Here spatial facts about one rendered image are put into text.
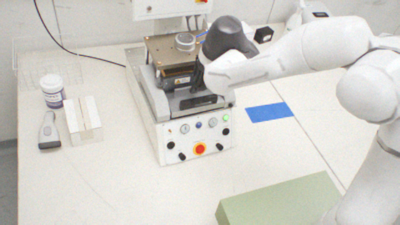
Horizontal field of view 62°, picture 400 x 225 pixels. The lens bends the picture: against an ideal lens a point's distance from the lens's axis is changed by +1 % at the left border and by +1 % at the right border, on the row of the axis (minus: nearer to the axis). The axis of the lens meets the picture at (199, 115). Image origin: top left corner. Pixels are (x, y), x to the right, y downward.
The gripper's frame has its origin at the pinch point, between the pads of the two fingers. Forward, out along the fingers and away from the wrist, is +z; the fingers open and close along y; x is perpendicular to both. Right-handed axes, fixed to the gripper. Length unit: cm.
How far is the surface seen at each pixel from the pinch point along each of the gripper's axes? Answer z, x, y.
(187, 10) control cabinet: -5.3, 5.6, -30.8
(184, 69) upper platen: -0.8, -2.1, -7.8
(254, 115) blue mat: 26.3, 34.3, 8.1
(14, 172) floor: 115, -84, -17
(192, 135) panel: 13.2, -2.5, 14.1
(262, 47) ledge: 36, 61, -32
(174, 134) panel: 11.7, -9.9, 12.6
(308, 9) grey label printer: 22, 90, -44
